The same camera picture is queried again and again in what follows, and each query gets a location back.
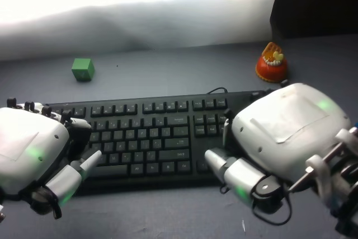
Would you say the black computer keyboard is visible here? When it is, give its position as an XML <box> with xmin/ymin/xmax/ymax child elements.
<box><xmin>44</xmin><ymin>90</ymin><xmax>271</xmax><ymax>192</ymax></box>

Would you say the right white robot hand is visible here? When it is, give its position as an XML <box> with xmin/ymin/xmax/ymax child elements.
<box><xmin>204</xmin><ymin>80</ymin><xmax>352</xmax><ymax>213</ymax></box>

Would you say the green cube block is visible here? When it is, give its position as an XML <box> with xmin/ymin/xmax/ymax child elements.
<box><xmin>71</xmin><ymin>58</ymin><xmax>96</xmax><ymax>82</ymax></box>

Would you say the grey table cloth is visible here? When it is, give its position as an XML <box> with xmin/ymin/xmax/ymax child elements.
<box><xmin>0</xmin><ymin>36</ymin><xmax>358</xmax><ymax>239</ymax></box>

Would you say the black keyboard cable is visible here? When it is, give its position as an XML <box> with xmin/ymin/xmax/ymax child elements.
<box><xmin>206</xmin><ymin>86</ymin><xmax>228</xmax><ymax>95</ymax></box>

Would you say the white backdrop cloth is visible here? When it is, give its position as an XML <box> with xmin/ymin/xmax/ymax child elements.
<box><xmin>0</xmin><ymin>0</ymin><xmax>278</xmax><ymax>62</ymax></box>

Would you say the black backdrop panel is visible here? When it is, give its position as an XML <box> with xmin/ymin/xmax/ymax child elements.
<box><xmin>269</xmin><ymin>0</ymin><xmax>358</xmax><ymax>39</ymax></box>

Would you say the orange toy cake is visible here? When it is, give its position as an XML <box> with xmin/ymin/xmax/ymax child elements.
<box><xmin>255</xmin><ymin>41</ymin><xmax>289</xmax><ymax>83</ymax></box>

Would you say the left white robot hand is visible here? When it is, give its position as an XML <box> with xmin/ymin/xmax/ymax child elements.
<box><xmin>0</xmin><ymin>97</ymin><xmax>103</xmax><ymax>220</ymax></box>

